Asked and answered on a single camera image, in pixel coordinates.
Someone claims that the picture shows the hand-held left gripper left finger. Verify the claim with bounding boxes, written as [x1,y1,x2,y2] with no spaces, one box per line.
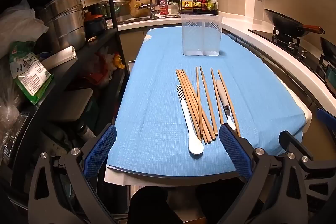
[28,124,117,224]

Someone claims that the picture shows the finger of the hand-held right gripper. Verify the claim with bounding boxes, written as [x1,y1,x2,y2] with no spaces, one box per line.
[316,108,336,134]
[279,130,319,174]

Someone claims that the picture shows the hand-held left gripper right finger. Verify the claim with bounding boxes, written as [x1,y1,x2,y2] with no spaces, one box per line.
[219,123,315,224]

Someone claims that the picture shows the white spoon with striped handle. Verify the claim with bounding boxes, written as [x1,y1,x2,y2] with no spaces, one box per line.
[176,85,205,156]

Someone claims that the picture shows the row of wooden chopsticks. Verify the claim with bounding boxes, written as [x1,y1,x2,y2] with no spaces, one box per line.
[175,66,241,144]

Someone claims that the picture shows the small knife with white handle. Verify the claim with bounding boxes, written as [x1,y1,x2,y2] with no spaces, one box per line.
[216,80,237,132]

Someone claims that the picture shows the clear plastic utensil holder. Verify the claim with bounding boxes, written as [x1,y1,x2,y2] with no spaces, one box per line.
[181,13,223,56]

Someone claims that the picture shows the blue table cloth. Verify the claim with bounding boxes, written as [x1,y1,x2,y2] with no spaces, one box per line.
[106,26,306,180]

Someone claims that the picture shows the person's legs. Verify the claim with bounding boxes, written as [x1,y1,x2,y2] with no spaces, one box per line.
[127,182,252,224]

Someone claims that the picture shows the red plastic bag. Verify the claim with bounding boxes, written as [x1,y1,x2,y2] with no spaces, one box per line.
[87,52,116,85]

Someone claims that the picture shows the black gas stove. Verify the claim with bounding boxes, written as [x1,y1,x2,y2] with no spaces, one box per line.
[248,28,336,88]

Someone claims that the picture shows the yellow toy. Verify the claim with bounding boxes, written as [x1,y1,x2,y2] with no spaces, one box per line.
[113,53,126,69]

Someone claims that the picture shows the white kitchen counter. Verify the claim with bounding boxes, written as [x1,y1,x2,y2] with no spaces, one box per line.
[117,13,336,119]

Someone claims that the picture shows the roll of foil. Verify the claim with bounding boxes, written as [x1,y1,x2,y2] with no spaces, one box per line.
[39,46,77,69]

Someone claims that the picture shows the green food packet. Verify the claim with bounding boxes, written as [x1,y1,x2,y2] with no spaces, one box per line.
[9,42,54,105]

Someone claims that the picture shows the dark pot with red rim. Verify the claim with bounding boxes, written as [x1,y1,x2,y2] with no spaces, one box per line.
[84,13,107,35]

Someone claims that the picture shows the stainless steel steamer pot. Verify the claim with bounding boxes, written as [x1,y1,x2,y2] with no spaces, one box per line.
[35,0,86,52]

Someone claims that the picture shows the black metal shelf rack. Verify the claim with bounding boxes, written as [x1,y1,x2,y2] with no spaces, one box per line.
[0,0,132,214]

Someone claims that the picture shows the white plastic bag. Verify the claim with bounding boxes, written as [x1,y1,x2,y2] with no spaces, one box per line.
[0,0,49,59]

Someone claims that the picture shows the wooden cutting board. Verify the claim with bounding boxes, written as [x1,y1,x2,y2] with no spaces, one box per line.
[130,0,147,17]

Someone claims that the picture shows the metal sink faucet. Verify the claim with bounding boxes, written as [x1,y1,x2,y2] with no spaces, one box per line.
[138,0,158,18]

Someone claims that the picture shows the large oil jug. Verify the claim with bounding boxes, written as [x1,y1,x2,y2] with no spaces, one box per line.
[181,0,193,14]

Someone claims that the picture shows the red refill pouch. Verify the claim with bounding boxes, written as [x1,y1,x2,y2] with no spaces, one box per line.
[158,0,169,15]

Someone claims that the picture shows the black wok with wooden handle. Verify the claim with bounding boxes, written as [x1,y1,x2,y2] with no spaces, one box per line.
[264,9,326,38]

